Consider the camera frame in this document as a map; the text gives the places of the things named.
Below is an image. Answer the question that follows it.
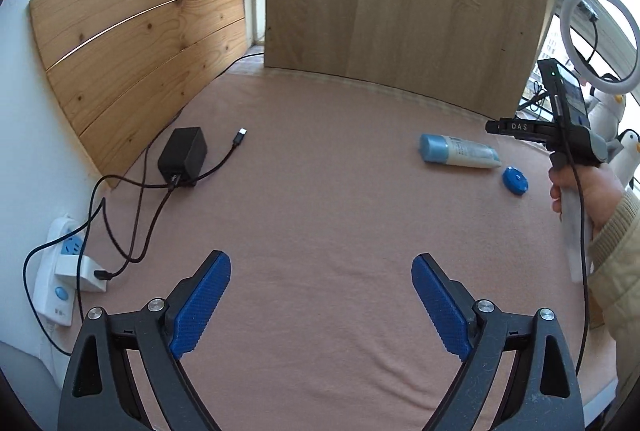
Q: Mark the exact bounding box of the white tube with blue cap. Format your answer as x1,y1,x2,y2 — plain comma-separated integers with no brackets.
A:
419,134,501,169

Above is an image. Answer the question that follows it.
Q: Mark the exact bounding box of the beige quilted sleeve forearm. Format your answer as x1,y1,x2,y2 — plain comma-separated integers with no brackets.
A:
588,191,640,411

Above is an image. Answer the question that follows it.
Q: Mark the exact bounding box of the person's right hand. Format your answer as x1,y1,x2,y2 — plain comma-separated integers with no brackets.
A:
549,163,625,236

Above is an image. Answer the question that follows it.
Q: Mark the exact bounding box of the grey plush toy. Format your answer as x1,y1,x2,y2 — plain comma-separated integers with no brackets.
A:
586,86,626,142

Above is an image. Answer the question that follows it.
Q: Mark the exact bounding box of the penguin plush toy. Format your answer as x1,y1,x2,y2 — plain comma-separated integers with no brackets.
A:
608,128,639,186

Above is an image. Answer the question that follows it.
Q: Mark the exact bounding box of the white power strip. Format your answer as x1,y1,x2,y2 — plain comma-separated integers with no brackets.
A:
32,217,85,327

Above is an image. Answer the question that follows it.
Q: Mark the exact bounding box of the large oak veneer board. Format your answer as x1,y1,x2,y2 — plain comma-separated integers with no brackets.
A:
265,0,548,118

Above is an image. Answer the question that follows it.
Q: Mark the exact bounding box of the black power adapter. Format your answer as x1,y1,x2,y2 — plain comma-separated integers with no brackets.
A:
157,126,207,187

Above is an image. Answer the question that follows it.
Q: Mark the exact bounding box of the slatted pine wood board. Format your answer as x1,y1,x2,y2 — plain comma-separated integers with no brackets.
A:
28,0,247,178

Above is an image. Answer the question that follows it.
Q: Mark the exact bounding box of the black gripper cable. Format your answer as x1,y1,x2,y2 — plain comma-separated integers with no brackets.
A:
549,95,594,377

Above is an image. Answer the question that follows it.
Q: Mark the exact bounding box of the white ring light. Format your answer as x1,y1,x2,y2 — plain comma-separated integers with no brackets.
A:
558,0,640,98

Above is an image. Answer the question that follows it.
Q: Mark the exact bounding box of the black USB charging cable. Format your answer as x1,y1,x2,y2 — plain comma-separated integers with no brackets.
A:
22,52,266,357

